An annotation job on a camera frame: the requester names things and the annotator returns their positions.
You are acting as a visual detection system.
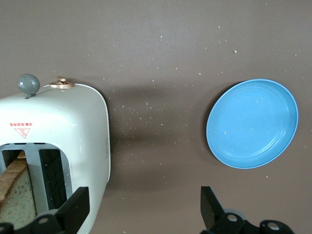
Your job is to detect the blue plate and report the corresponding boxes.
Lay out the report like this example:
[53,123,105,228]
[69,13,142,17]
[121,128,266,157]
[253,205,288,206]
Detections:
[206,78,299,170]

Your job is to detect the brown bread slice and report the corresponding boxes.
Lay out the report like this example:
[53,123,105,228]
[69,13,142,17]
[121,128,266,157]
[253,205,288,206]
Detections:
[0,150,38,224]

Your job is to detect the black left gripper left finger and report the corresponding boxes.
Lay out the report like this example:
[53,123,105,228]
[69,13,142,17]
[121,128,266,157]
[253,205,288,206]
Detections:
[0,186,90,234]

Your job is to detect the cream white toaster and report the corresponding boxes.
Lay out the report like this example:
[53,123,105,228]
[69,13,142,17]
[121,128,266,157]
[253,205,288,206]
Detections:
[0,74,112,234]

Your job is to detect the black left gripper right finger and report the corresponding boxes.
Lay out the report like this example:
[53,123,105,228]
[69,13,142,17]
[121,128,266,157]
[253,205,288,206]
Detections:
[199,186,295,234]

